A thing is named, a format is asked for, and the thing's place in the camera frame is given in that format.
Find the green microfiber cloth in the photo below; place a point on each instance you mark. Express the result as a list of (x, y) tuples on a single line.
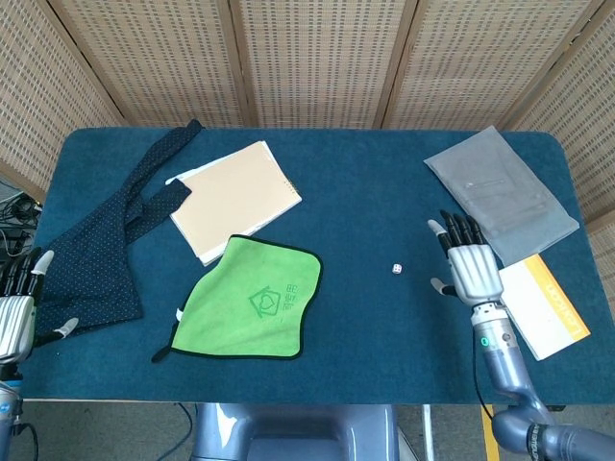
[(250, 300)]

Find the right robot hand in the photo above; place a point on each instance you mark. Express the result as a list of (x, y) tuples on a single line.
[(473, 274)]

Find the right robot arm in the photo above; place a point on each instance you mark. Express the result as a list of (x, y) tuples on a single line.
[(519, 384)]

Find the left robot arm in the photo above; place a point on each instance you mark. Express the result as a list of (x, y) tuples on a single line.
[(6, 413)]

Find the grey fabric pouch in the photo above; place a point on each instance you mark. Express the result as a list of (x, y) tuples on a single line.
[(502, 192)]

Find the white table leg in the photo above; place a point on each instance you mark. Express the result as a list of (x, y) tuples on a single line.
[(426, 432)]

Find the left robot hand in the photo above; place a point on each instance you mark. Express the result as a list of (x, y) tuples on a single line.
[(14, 312)]

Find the small white die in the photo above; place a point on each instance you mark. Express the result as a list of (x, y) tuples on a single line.
[(397, 269)]

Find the beige notebook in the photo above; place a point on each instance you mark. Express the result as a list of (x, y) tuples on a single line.
[(235, 204)]

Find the white orange booklet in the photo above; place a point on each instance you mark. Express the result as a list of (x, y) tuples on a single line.
[(543, 307)]

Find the navy dotted necktie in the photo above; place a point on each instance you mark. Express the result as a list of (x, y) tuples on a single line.
[(96, 269)]

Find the woven bamboo folding screen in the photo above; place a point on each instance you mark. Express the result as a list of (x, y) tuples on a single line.
[(307, 62)]

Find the yellow floor tape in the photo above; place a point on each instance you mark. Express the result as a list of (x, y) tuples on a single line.
[(490, 432)]

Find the blue-grey robot torso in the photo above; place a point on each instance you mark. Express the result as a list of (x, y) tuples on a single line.
[(293, 432)]

